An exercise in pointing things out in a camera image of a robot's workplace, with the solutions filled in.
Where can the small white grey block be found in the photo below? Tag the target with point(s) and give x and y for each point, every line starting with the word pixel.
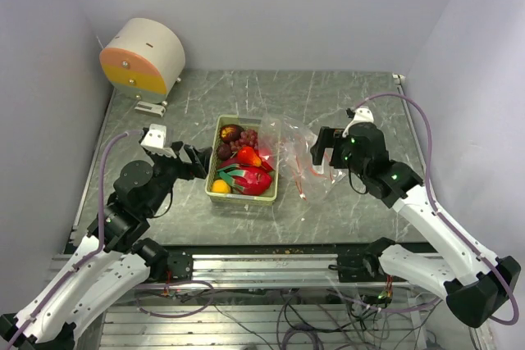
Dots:
pixel 150 109

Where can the dark red apple toy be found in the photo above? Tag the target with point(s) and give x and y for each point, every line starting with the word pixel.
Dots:
pixel 230 133

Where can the pale green plastic basket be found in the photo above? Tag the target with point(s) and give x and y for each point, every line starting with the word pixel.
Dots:
pixel 266 198

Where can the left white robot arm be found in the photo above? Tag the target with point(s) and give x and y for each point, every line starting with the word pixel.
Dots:
pixel 112 258

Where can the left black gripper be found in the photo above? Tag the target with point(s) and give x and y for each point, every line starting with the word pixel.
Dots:
pixel 199 160

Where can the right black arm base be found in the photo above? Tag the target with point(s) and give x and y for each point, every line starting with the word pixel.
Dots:
pixel 365 263

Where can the orange fruit toy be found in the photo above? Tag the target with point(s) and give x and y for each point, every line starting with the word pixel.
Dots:
pixel 220 186

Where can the purple sweet potato toy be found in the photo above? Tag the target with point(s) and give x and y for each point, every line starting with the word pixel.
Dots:
pixel 229 162

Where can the red yellow mango toy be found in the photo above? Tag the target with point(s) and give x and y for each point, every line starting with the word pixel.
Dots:
pixel 260 158

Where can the round cream drawer cabinet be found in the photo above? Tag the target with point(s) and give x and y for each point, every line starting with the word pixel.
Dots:
pixel 144 60

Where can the aluminium frame rail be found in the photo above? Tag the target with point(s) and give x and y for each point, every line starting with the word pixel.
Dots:
pixel 279 297

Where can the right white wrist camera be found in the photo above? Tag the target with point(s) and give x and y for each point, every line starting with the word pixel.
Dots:
pixel 361 115

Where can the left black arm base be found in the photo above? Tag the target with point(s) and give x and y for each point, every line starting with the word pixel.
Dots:
pixel 172 266

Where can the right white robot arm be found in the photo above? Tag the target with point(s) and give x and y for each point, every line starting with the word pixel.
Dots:
pixel 472 280

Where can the pink dragon fruit toy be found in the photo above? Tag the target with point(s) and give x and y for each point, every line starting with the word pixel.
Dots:
pixel 248 180

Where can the white corner clip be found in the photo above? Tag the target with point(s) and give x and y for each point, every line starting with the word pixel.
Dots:
pixel 399 78

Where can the dark brown passion fruit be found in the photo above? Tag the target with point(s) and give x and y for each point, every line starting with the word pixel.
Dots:
pixel 224 152

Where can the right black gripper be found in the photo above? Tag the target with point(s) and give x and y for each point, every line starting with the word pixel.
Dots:
pixel 337 143

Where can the purple grape bunch toy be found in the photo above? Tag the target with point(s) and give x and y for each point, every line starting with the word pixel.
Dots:
pixel 248 138

